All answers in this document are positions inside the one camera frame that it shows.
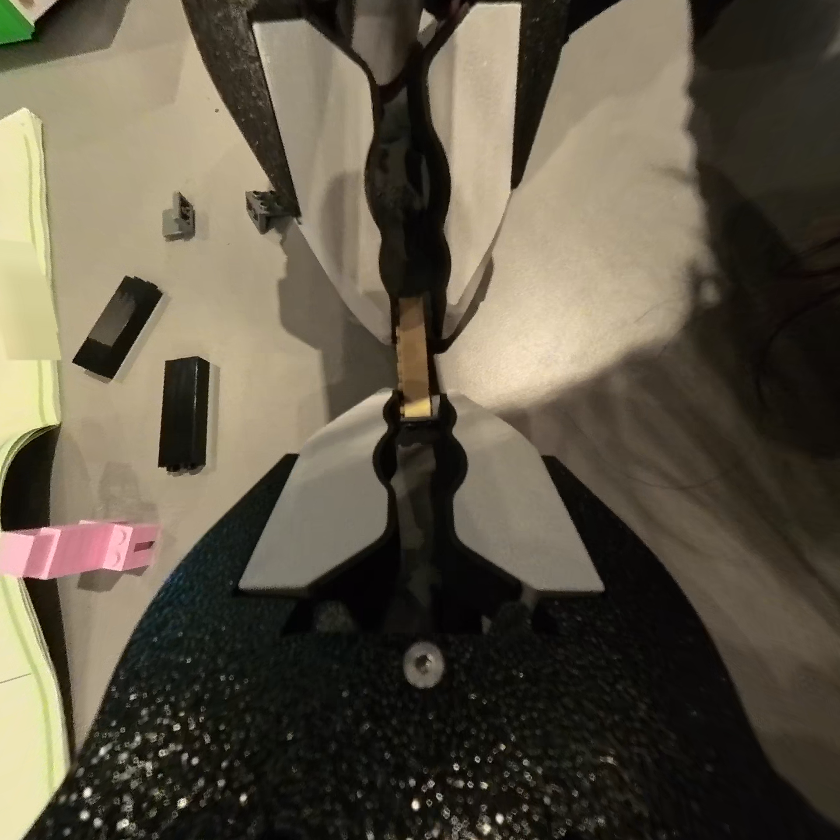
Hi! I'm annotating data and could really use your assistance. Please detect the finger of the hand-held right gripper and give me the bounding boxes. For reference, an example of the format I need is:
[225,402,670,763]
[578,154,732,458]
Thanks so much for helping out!
[252,20,403,347]
[425,2,521,343]

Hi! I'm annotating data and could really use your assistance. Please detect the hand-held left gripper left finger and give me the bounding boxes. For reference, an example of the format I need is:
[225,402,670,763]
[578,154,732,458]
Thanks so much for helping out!
[238,387,403,595]

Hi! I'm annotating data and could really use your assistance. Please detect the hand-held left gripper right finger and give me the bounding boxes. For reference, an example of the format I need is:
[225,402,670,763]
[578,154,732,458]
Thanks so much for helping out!
[430,394,605,595]

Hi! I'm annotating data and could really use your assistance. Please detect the yellow toy brick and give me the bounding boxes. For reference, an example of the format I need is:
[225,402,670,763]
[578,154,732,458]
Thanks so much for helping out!
[392,295,438,421]

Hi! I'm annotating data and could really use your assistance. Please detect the grey desk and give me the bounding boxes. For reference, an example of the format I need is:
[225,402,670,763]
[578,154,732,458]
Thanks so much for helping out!
[0,0,723,664]

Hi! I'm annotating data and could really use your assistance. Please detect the small dark grey toy piece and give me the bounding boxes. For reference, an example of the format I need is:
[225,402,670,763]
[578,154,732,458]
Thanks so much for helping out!
[245,188,290,232]

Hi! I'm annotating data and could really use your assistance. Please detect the small light grey toy piece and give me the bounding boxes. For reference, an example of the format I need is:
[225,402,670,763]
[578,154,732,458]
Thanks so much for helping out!
[161,191,198,239]

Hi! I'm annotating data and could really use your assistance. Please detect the long black toy brick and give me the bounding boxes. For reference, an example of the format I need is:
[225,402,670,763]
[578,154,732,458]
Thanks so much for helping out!
[72,276,164,381]
[158,356,211,473]

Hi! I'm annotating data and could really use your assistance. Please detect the green box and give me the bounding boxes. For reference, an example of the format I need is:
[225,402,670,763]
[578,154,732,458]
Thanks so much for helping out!
[0,0,53,46]

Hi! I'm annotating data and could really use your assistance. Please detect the green instruction booklet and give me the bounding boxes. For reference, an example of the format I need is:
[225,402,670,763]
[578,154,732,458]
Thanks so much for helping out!
[0,108,74,796]

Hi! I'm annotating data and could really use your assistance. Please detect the pink toy brick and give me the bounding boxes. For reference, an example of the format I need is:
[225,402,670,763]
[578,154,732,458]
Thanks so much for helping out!
[0,520,162,582]

